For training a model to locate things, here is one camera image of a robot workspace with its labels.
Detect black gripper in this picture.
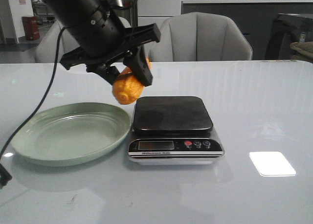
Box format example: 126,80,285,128
60,11,161,87

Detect orange corn cob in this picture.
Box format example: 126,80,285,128
112,67,145,105

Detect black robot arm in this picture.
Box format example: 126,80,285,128
43,0,161,86

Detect white cabinet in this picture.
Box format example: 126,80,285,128
137,0,181,27

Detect left grey upholstered chair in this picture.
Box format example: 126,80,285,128
35,16,132,64

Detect grey upholstered chair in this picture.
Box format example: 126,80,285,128
149,12,253,62
35,16,132,64

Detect right grey upholstered chair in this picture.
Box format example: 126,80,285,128
149,12,253,62

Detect black silver kitchen scale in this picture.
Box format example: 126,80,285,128
127,96,224,165

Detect light green round plate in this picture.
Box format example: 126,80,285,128
11,102,132,167

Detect red trash bin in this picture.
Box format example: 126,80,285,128
22,16,40,41

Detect grey counter with white top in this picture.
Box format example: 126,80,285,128
182,0,313,60

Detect dark metal appliance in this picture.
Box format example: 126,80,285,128
265,13,313,60

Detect tan cushion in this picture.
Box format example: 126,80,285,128
290,42,313,63

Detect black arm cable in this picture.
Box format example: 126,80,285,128
0,25,66,190

